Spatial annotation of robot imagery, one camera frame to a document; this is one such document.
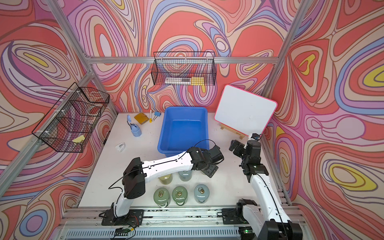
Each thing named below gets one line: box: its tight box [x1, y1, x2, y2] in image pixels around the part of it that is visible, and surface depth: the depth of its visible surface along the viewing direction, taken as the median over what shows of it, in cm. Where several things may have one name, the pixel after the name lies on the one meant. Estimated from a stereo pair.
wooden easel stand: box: [220, 123, 246, 140], surface depth 105 cm
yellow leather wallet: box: [134, 112, 149, 125], surface depth 117 cm
